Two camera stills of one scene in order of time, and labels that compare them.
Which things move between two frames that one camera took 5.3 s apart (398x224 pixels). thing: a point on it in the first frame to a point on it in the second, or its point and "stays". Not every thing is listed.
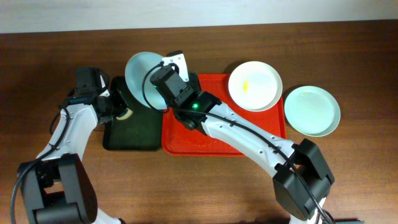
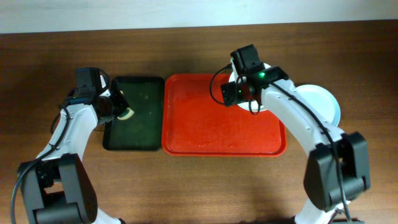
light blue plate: x=136 y=67 to x=327 y=106
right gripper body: x=192 y=81 to x=240 y=97
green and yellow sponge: x=125 y=114 stays
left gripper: x=116 y=101 stays
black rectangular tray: x=140 y=131 stays
